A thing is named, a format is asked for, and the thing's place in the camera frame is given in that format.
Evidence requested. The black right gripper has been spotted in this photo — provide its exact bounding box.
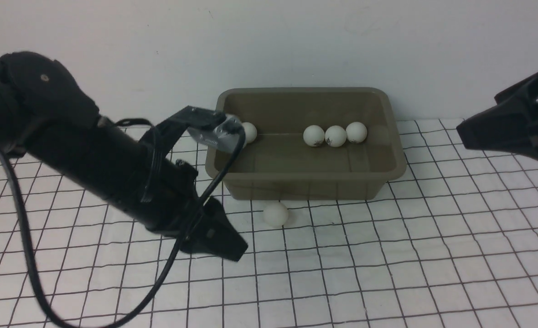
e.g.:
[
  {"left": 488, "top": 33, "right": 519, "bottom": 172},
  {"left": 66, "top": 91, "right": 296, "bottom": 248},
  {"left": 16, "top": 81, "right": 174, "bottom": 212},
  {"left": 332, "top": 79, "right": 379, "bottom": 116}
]
[{"left": 456, "top": 72, "right": 538, "bottom": 161}]

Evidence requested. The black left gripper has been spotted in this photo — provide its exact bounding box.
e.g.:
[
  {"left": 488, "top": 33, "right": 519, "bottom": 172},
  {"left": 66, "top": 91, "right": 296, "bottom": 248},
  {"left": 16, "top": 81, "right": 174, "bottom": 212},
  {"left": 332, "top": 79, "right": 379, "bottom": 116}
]
[{"left": 159, "top": 159, "right": 248, "bottom": 261}]

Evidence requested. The white ping-pong ball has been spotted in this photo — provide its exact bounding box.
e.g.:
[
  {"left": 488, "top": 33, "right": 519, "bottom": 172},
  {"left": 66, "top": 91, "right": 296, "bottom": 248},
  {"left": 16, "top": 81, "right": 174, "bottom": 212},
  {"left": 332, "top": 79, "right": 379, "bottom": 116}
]
[
  {"left": 303, "top": 125, "right": 325, "bottom": 147},
  {"left": 263, "top": 202, "right": 290, "bottom": 227},
  {"left": 242, "top": 122, "right": 257, "bottom": 144},
  {"left": 325, "top": 125, "right": 347, "bottom": 148},
  {"left": 345, "top": 121, "right": 368, "bottom": 144}
]

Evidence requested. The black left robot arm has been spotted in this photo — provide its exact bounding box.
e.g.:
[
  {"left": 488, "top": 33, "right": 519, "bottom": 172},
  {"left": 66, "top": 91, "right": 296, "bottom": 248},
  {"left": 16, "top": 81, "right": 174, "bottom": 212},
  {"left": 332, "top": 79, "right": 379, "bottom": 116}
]
[{"left": 0, "top": 51, "right": 248, "bottom": 261}]

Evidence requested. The olive plastic storage bin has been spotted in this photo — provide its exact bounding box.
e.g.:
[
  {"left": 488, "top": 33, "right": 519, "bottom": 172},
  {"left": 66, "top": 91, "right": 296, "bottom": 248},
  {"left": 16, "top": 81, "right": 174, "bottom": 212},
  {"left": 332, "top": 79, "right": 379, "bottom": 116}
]
[{"left": 216, "top": 87, "right": 407, "bottom": 200}]

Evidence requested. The white grid-pattern table mat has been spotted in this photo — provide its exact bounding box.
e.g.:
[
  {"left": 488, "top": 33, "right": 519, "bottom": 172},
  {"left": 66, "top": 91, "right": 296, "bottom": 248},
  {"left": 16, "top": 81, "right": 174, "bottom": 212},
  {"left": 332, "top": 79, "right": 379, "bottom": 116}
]
[{"left": 12, "top": 120, "right": 538, "bottom": 328}]

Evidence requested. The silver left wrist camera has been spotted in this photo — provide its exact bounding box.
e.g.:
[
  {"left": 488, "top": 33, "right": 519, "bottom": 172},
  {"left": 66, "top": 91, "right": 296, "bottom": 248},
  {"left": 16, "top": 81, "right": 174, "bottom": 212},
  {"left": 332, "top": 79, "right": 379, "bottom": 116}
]
[{"left": 141, "top": 106, "right": 244, "bottom": 154}]

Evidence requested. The black left camera cable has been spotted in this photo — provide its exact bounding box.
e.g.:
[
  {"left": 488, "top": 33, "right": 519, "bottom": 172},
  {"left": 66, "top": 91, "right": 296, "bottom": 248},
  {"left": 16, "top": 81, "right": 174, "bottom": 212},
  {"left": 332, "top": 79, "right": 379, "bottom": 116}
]
[{"left": 0, "top": 123, "right": 247, "bottom": 328}]

